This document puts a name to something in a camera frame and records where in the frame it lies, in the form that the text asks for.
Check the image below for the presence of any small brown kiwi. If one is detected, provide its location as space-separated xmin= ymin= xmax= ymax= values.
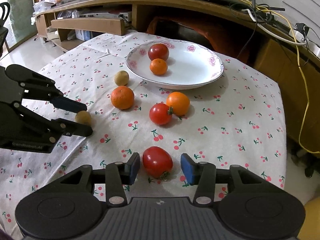
xmin=74 ymin=111 xmax=92 ymax=126

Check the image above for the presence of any orange mandarin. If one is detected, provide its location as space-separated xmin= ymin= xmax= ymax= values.
xmin=111 ymin=86 xmax=135 ymax=110

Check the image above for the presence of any white cable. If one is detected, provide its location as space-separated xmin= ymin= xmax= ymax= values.
xmin=241 ymin=8 xmax=309 ymax=47

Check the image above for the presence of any large red tomato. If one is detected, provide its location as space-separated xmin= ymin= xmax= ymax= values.
xmin=142 ymin=146 xmax=173 ymax=180

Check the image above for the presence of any smooth orange fruit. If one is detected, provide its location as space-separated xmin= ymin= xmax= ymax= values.
xmin=166 ymin=92 xmax=190 ymax=116

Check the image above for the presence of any cherry print tablecloth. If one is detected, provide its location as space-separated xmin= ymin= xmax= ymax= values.
xmin=1 ymin=32 xmax=286 ymax=239

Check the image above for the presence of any white floral plate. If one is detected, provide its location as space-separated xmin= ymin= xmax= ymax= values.
xmin=126 ymin=39 xmax=225 ymax=90

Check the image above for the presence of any wooden tv stand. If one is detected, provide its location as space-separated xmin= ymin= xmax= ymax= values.
xmin=35 ymin=0 xmax=319 ymax=152

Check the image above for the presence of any red cloth under stand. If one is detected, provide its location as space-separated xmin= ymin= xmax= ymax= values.
xmin=146 ymin=17 xmax=252 ymax=63

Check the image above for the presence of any white power strip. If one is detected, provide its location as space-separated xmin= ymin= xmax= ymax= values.
xmin=289 ymin=30 xmax=320 ymax=59

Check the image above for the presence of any red tomato with stem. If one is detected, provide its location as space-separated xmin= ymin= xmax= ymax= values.
xmin=149 ymin=103 xmax=173 ymax=125

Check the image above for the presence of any yellow cable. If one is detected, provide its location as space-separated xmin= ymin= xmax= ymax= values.
xmin=212 ymin=0 xmax=320 ymax=155

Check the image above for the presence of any dark red tomato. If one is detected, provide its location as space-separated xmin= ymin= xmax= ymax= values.
xmin=148 ymin=43 xmax=169 ymax=61

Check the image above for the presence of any small mandarin in plate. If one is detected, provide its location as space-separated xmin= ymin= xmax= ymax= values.
xmin=149 ymin=59 xmax=168 ymax=76

